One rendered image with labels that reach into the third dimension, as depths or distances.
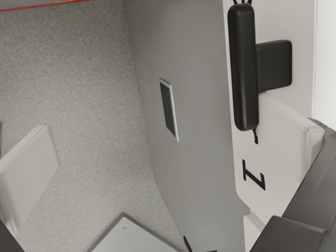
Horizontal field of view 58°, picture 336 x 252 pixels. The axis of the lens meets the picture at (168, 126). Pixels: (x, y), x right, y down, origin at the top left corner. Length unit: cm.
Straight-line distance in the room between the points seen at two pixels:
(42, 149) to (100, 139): 95
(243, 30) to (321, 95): 6
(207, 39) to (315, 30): 21
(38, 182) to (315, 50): 16
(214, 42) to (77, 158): 88
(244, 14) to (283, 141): 7
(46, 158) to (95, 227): 112
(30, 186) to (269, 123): 13
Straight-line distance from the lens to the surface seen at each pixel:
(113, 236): 130
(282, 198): 25
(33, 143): 18
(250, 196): 30
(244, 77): 18
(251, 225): 34
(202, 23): 39
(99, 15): 107
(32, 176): 17
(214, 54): 36
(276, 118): 17
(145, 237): 133
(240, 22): 18
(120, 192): 123
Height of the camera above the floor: 107
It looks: 67 degrees down
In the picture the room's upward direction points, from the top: 138 degrees clockwise
